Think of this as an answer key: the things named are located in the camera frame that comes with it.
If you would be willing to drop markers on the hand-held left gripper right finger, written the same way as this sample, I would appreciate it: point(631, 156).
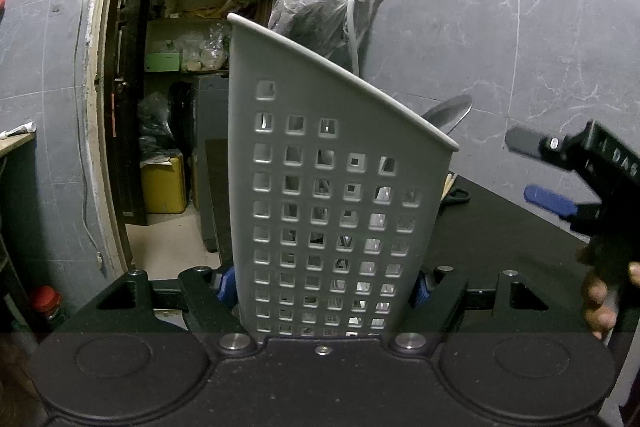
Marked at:
point(422, 292)

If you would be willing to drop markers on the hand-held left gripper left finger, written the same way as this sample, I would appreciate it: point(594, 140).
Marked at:
point(227, 284)

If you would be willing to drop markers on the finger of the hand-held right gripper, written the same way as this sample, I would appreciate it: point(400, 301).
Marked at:
point(525, 141)
point(550, 202)

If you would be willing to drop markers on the metal spoon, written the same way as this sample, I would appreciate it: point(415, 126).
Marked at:
point(450, 107)

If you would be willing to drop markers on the plain wooden chopstick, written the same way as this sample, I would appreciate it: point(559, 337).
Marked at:
point(452, 182)

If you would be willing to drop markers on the wooden chopstick purple band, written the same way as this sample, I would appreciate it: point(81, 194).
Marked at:
point(446, 187)

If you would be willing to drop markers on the white perforated utensil basket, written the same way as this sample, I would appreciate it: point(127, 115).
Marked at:
point(280, 72)

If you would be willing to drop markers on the person's right hand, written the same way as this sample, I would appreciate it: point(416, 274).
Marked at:
point(600, 314)

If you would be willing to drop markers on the yellow plastic canister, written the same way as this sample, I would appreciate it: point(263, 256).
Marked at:
point(162, 187)

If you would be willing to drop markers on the dark wooden door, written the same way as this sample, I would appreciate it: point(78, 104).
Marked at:
point(125, 147)

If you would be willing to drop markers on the black plastic bag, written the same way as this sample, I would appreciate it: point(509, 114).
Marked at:
point(154, 127)

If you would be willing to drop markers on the grey cabinet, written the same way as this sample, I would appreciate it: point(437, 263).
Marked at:
point(210, 107)

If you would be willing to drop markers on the red-capped dark bottle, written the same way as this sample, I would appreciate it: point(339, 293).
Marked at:
point(45, 299)

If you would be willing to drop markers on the green box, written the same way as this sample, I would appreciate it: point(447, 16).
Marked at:
point(162, 62)

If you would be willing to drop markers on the clear bag with dark contents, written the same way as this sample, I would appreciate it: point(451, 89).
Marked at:
point(307, 19)

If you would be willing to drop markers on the wooden countertop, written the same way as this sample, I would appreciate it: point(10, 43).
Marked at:
point(15, 143)

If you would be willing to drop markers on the pale wooden door frame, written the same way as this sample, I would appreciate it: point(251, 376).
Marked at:
point(97, 57)

